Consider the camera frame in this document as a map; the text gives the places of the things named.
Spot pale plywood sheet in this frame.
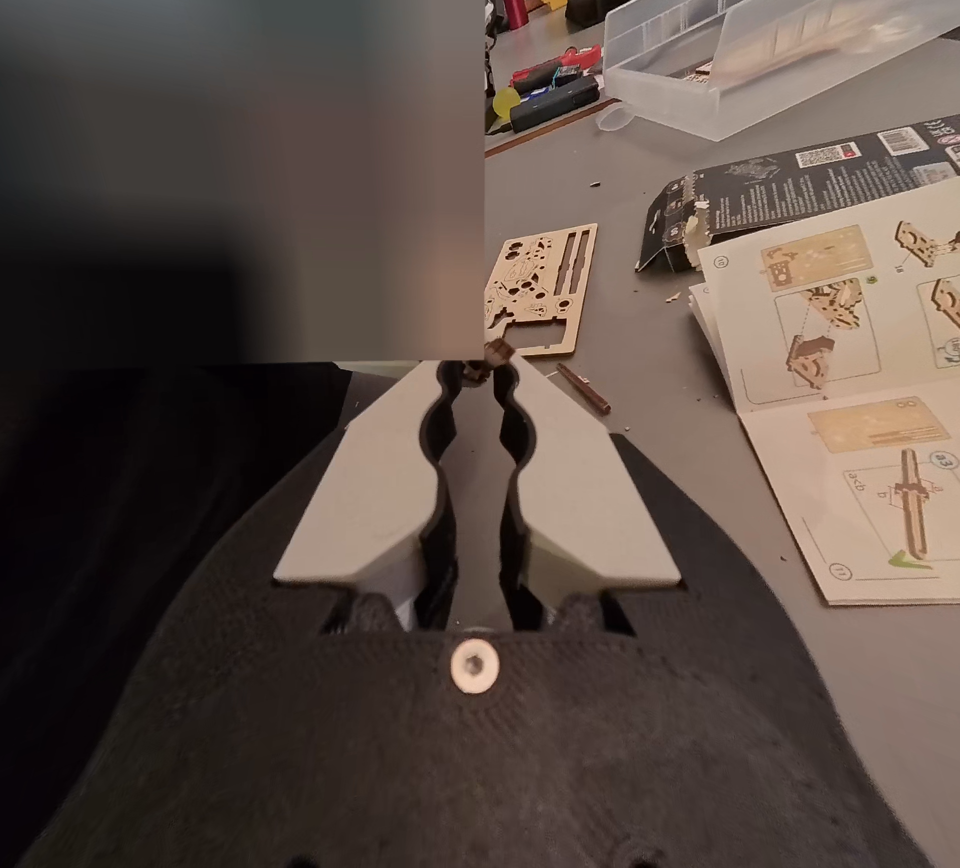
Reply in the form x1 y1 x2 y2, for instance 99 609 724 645
675 5 894 92

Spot laser-cut plywood parts sheet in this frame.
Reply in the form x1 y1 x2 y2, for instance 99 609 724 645
484 223 600 359

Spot small dark wooden gear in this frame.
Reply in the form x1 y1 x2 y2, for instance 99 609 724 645
463 339 517 386

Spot white instruction booklet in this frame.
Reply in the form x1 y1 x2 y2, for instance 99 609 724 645
688 178 960 608

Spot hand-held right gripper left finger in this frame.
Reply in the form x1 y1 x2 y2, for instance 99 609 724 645
273 361 462 632

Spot thin dark wooden stick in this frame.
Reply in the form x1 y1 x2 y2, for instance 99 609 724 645
555 361 613 416

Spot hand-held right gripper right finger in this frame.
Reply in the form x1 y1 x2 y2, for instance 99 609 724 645
491 356 684 632

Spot clear plastic bin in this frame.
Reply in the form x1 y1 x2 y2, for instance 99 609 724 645
602 0 960 143

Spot red hand tool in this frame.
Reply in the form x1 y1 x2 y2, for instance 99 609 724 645
512 45 603 91

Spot black cardboard kit box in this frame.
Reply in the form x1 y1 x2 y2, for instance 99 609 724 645
636 114 960 275

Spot person's black clothing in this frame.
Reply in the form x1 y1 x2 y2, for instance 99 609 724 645
0 364 354 734

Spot black power bank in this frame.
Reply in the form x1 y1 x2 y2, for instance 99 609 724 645
508 74 601 134

